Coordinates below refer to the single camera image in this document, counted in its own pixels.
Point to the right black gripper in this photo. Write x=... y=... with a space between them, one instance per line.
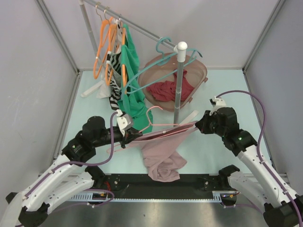
x=202 y=124

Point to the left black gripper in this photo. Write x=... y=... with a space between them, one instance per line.
x=130 y=134

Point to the pink hanger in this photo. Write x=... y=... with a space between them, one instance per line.
x=186 y=121

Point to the mauve pink tank top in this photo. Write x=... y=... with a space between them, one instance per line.
x=159 y=151

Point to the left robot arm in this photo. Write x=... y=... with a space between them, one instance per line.
x=75 y=170

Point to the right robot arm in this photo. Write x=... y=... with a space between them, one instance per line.
x=280 y=205

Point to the green tank top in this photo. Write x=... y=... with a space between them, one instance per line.
x=133 y=104

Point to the teal hanger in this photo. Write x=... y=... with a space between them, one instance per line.
x=129 y=89

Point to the black white striped top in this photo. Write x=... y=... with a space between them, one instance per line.
x=115 y=64

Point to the orange hanger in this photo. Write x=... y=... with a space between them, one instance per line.
x=123 y=66
x=103 y=37
x=111 y=47

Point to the red garment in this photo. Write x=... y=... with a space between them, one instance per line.
x=166 y=91

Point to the white garment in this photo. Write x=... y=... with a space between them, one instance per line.
x=104 y=90

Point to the brown plastic basket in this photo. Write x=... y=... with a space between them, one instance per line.
x=196 y=75

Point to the grey clothes rack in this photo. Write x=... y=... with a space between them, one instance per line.
x=179 y=49

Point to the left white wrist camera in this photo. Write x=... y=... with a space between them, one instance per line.
x=124 y=121

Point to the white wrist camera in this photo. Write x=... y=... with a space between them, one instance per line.
x=124 y=121
x=217 y=103

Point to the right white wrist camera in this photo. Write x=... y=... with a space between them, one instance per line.
x=217 y=103

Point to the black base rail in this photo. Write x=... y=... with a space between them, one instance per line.
x=140 y=187

